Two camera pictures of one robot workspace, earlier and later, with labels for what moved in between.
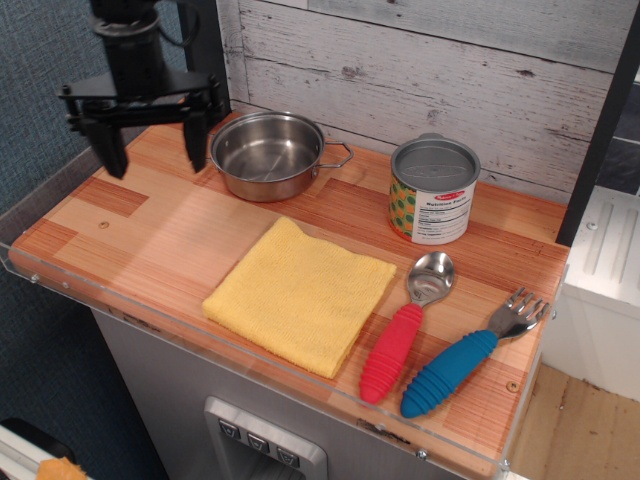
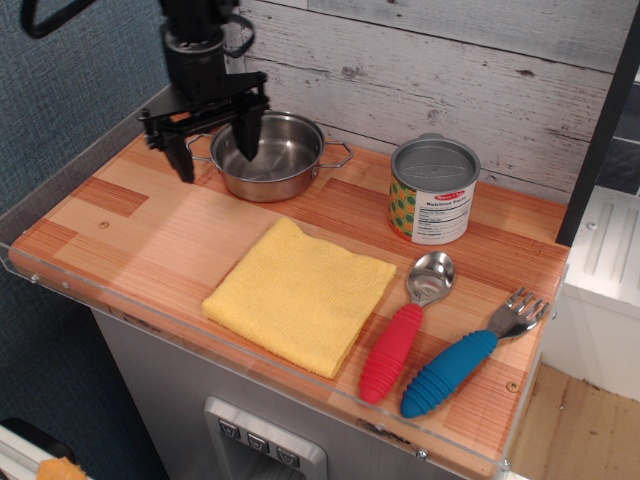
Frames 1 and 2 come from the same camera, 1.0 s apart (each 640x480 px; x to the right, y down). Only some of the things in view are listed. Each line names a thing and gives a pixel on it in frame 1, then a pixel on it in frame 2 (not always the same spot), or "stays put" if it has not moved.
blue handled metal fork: [459, 361] stays put
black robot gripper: [140, 91] → [201, 95]
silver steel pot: [271, 156] stays put
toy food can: [432, 186] stays put
